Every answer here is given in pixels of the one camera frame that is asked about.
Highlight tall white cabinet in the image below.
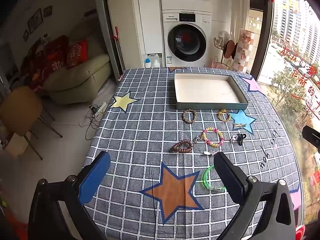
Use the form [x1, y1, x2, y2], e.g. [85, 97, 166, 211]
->
[136, 0, 163, 55]

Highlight white front-load washing machine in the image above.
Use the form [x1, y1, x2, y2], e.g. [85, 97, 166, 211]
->
[162, 10, 213, 68]

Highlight brown chair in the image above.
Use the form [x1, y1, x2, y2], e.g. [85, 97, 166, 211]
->
[0, 86, 63, 161]

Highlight red window decals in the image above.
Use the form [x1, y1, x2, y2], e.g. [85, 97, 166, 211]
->
[280, 45, 320, 120]

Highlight pink checked box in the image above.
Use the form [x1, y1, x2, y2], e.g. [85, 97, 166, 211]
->
[234, 29, 256, 72]

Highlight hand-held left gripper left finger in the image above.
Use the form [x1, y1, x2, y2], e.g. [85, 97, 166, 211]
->
[28, 151, 111, 240]

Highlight rabbit wire rack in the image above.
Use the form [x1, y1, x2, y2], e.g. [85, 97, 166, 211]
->
[213, 31, 238, 71]

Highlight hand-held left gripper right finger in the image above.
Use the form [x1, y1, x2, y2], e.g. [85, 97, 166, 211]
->
[213, 151, 303, 240]

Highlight brown spiral hair tie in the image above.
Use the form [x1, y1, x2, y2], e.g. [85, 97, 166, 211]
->
[172, 139, 194, 154]

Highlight red printed cushion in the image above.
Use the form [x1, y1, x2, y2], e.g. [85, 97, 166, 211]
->
[65, 39, 88, 69]

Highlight grey checked star tablecloth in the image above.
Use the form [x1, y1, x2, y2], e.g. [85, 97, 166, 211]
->
[84, 66, 304, 240]

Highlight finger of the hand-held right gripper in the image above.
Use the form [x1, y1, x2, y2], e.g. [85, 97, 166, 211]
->
[302, 125, 320, 145]

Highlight large dark picture frame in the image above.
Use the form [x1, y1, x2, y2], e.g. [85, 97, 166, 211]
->
[27, 8, 43, 33]

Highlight white power strip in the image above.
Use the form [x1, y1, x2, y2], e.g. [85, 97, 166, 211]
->
[90, 101, 109, 113]

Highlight beige braided hair tie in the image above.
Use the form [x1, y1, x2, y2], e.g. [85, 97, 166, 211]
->
[182, 109, 197, 124]

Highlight green translucent bracelet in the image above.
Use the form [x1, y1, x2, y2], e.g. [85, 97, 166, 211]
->
[202, 164, 227, 193]

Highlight cream leather sofa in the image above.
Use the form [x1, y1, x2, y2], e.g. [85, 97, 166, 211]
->
[42, 20, 112, 105]

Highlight teal shallow cardboard tray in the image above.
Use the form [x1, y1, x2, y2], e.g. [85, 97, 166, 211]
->
[174, 72, 249, 111]

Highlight colourful bead bracelet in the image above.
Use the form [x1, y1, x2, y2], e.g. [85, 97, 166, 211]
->
[201, 127, 225, 148]

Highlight red printed blanket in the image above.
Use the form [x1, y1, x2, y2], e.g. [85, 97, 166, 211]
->
[21, 35, 69, 91]

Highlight red handled mop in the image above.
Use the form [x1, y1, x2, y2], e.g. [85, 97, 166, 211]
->
[111, 26, 126, 72]

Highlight yellow knotted hair tie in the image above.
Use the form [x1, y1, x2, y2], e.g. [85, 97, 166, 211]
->
[217, 109, 232, 123]

